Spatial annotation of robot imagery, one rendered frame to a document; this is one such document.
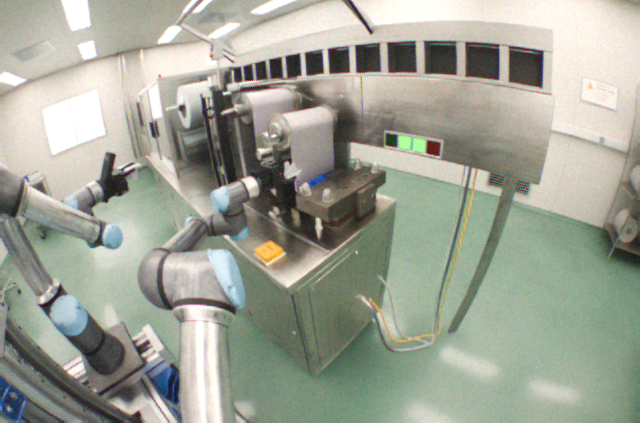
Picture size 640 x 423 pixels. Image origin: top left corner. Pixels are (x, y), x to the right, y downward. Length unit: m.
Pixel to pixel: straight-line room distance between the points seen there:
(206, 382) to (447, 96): 0.98
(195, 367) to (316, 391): 1.15
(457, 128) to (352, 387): 1.36
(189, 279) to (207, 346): 0.12
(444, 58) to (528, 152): 0.45
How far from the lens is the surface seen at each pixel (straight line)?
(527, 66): 0.97
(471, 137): 0.92
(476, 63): 0.97
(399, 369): 1.59
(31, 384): 0.58
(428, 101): 0.94
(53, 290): 0.90
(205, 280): 0.44
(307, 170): 0.99
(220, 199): 0.76
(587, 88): 3.35
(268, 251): 0.84
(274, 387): 1.56
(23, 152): 6.70
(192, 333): 0.43
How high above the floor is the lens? 1.44
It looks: 24 degrees down
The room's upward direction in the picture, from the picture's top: 4 degrees counter-clockwise
